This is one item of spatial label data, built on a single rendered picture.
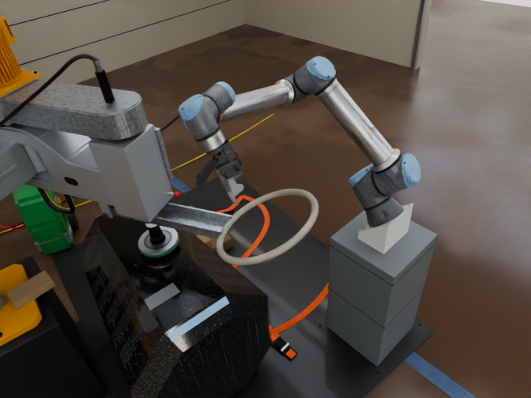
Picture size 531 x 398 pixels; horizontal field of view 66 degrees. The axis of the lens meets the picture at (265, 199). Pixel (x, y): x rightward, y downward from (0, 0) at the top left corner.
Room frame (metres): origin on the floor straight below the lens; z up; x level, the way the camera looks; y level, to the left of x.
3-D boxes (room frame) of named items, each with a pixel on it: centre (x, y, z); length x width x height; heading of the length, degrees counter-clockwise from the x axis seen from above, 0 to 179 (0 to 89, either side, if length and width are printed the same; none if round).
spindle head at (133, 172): (1.63, 0.67, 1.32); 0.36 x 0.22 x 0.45; 64
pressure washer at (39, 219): (2.64, 1.84, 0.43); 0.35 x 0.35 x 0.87; 18
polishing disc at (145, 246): (1.60, 0.60, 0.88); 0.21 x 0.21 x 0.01
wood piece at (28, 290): (1.40, 1.25, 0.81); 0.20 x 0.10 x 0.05; 131
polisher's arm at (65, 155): (1.78, 0.95, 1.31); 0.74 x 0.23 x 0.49; 64
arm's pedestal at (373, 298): (1.49, -0.60, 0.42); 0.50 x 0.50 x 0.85; 39
